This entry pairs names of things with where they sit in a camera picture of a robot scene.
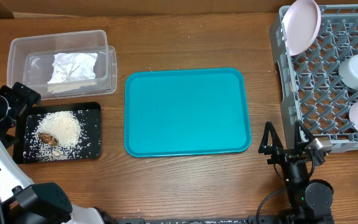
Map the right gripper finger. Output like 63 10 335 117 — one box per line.
294 120 315 148
258 121 283 154

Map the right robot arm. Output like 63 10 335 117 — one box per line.
255 121 334 224

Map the brown food scrap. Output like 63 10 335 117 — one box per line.
39 133 58 146

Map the white napkin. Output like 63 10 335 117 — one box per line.
47 53 98 84

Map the clear plastic bin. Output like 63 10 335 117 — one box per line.
7 30 117 100

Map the teal serving tray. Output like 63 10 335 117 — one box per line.
124 68 252 157

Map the large white plate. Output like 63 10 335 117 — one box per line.
282 0 321 56

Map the black plastic tray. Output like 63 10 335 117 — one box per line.
12 102 101 164

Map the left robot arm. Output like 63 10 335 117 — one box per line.
0 82 117 224

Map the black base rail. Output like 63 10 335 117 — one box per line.
114 215 334 224

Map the grey dishwasher rack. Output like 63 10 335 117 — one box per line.
269 4 358 153

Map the white rice pile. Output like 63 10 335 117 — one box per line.
37 111 81 148

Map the brown cardboard backdrop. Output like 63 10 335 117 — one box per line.
0 0 358 19

